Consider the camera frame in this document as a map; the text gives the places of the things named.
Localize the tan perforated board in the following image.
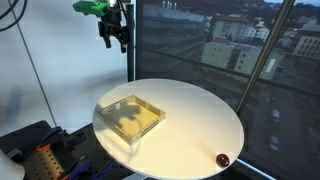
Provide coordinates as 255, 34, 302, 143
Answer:
24, 146, 66, 180

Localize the slanted grey metal pole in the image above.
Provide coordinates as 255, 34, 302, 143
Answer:
234, 0, 297, 118

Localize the light metal bar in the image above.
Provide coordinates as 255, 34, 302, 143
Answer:
234, 158, 278, 180

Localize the black vertical window post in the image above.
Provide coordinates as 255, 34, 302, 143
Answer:
125, 0, 138, 83

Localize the dark red plum plush toy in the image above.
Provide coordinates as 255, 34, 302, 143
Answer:
215, 152, 231, 169

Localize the black equipment with orange parts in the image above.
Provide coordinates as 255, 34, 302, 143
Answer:
0, 119, 134, 180

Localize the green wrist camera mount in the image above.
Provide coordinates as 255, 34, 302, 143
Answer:
72, 0, 112, 19

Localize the white rounded object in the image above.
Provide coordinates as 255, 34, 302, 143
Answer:
0, 148, 26, 180

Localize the thin grey rod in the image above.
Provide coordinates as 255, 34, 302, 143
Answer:
7, 0, 58, 128

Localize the square wooden tray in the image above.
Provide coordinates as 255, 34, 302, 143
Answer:
96, 94, 167, 147

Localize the blue clamp with orange tip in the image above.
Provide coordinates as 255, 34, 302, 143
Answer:
36, 125, 64, 153

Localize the black clamp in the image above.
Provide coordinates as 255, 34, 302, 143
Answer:
64, 129, 88, 148

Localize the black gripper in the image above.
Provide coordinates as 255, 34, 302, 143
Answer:
97, 8, 131, 54

